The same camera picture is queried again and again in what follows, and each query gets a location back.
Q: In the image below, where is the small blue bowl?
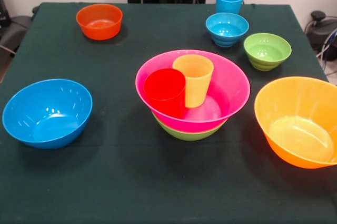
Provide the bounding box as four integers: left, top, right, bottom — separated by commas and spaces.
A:
205, 12, 250, 48

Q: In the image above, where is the blue cable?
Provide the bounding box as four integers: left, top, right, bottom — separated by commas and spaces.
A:
321, 33, 337, 71

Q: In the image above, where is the small green bowl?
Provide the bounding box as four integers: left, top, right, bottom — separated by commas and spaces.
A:
243, 33, 292, 72

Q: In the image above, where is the small red-orange bowl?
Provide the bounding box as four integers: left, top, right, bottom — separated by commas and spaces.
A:
76, 3, 123, 41

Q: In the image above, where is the large blue bowl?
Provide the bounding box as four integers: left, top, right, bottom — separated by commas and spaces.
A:
2, 78, 93, 150

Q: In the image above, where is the blue cup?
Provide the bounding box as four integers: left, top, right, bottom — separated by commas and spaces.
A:
215, 0, 245, 15

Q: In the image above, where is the large orange bowl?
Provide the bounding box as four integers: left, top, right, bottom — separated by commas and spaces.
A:
254, 76, 337, 169

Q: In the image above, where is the red cup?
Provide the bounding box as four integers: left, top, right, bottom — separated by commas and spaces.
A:
143, 68, 187, 119

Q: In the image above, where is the large green bowl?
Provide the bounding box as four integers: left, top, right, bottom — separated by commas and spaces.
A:
152, 112, 229, 142

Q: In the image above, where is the large pink bowl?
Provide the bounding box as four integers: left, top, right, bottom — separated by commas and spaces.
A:
135, 49, 251, 133

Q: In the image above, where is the yellow cup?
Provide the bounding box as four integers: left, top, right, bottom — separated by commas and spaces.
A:
172, 54, 214, 109

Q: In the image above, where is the dark green tablecloth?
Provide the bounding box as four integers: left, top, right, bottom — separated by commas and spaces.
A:
0, 2, 337, 224

